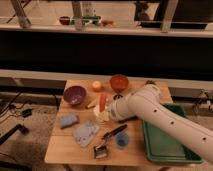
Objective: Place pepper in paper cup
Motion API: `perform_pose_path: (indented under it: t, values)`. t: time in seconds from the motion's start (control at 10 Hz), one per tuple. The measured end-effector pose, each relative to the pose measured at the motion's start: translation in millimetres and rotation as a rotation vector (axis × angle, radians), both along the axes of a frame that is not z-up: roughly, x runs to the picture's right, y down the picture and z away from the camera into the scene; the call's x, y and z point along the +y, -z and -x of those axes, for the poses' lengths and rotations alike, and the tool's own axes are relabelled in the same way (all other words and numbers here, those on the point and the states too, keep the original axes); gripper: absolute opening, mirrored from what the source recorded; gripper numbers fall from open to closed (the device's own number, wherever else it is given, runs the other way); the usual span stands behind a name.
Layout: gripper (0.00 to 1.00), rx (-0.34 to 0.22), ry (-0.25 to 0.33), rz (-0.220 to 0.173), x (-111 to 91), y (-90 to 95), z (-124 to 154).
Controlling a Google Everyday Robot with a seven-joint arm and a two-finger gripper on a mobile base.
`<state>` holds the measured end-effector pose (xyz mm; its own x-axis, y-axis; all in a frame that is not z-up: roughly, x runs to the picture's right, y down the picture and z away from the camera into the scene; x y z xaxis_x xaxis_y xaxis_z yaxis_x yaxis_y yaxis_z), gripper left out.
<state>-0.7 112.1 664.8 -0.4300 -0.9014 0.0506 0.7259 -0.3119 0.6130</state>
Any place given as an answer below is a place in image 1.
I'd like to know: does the red pepper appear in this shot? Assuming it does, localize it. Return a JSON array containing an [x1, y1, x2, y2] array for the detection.
[[99, 93, 107, 112]]

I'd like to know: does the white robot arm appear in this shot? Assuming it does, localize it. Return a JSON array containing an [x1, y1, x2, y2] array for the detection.
[[108, 84, 213, 164]]

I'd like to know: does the small blue cup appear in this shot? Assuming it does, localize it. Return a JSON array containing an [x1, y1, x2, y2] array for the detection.
[[115, 132, 130, 149]]

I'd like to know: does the yellow apple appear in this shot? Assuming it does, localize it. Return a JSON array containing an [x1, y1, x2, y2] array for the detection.
[[92, 81, 102, 92]]

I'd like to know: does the red-orange bowl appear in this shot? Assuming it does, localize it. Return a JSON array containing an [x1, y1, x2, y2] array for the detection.
[[110, 74, 129, 93]]

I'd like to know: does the purple bowl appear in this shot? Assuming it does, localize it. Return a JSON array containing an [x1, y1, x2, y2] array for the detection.
[[63, 86, 87, 105]]

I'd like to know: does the wooden table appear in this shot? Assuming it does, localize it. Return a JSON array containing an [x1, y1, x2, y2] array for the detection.
[[44, 79, 194, 168]]

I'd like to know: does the light blue cloth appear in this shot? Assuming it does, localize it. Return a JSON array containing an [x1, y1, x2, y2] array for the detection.
[[73, 121, 100, 147]]

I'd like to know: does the blue sponge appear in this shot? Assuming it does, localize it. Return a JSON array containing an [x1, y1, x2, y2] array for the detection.
[[59, 114, 79, 129]]

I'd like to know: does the orange object in background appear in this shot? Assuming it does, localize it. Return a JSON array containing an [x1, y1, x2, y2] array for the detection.
[[101, 20, 114, 27]]

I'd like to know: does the green object in background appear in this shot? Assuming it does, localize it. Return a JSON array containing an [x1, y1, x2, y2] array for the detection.
[[70, 15, 102, 27]]

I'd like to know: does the red bowl in background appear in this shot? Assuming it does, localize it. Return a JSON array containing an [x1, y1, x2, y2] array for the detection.
[[59, 16, 70, 25]]

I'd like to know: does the green plastic tray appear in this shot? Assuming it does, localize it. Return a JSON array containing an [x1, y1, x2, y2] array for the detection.
[[141, 103, 204, 165]]

